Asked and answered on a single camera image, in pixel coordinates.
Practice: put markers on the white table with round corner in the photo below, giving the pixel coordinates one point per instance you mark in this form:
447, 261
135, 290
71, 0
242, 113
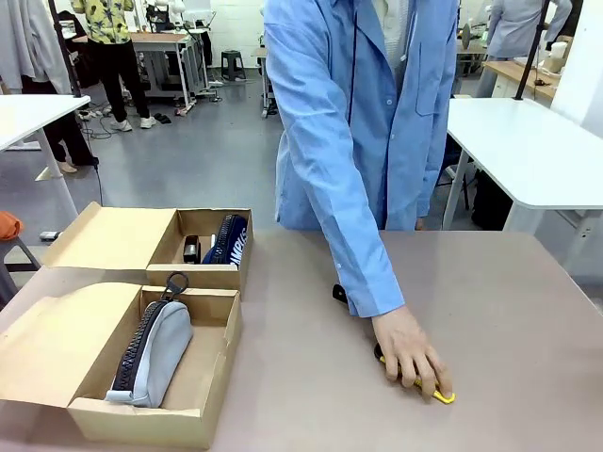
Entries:
33, 115

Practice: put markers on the person in yellow shirt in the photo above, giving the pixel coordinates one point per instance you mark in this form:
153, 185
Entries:
115, 52

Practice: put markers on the person in grey-blue shirt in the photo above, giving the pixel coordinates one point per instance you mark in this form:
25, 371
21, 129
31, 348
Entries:
516, 28

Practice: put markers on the person in blue coat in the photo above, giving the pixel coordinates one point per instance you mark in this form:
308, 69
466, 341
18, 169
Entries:
367, 94

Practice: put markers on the black plastic stool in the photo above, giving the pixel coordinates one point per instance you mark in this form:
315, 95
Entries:
233, 63

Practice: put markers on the orange cloth bundle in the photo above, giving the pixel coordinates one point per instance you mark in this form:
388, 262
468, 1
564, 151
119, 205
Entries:
8, 225

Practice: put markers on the wooden side table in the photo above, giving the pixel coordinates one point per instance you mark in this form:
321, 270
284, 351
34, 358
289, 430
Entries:
518, 75

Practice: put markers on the small open cardboard box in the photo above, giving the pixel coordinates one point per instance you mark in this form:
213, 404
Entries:
118, 237

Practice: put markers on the large open cardboard box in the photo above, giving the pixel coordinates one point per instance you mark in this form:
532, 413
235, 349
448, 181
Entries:
198, 367

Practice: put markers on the grey campus pencil case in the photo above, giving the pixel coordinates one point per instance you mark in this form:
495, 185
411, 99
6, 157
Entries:
158, 350

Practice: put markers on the black tripod pole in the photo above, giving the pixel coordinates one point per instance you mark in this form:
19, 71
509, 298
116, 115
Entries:
66, 52
530, 56

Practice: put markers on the yellow utility knife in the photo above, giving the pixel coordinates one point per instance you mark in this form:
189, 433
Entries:
447, 399

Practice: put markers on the navy campus pencil case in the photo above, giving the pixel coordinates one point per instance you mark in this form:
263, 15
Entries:
231, 245

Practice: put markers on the grey chair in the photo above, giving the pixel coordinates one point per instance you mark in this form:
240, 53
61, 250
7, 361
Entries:
14, 263

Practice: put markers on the person's right hand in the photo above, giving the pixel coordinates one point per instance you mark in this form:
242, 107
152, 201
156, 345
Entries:
407, 346

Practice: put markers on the person's right forearm blue sleeve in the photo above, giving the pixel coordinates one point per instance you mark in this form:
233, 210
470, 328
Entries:
363, 263

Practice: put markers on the short black stapler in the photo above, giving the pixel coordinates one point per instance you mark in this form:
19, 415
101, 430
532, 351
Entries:
339, 294

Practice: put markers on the grey workbench with wooden top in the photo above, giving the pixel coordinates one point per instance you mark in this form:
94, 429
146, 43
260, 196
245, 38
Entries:
165, 52

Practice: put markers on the large white desk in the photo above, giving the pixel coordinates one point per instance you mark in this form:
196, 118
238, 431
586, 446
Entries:
523, 150

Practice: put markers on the long black stapler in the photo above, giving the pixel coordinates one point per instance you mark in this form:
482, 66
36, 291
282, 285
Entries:
191, 248

